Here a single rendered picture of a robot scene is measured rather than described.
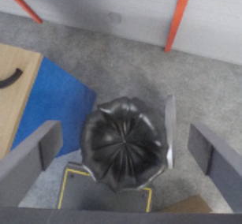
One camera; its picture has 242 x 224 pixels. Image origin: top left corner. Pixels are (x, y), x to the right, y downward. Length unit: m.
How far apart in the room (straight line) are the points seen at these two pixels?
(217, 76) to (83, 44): 1.35
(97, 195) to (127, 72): 1.08
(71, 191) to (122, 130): 0.65
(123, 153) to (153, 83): 0.81
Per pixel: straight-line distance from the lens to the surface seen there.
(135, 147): 1.09
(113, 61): 1.74
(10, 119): 0.87
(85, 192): 1.43
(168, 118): 1.09
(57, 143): 0.17
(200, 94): 1.71
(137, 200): 1.38
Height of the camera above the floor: 1.60
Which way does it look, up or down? 79 degrees down
